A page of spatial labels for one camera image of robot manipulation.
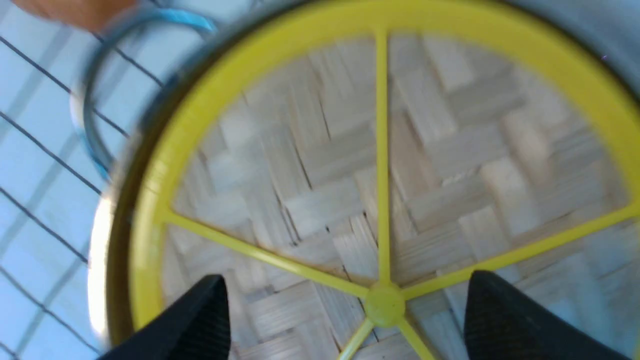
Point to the yellow bamboo steamer lid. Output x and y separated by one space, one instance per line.
380 175

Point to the stainless steel pot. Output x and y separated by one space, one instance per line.
125 100

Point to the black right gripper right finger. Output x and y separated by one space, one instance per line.
502 323

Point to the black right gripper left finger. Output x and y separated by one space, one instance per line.
195 327

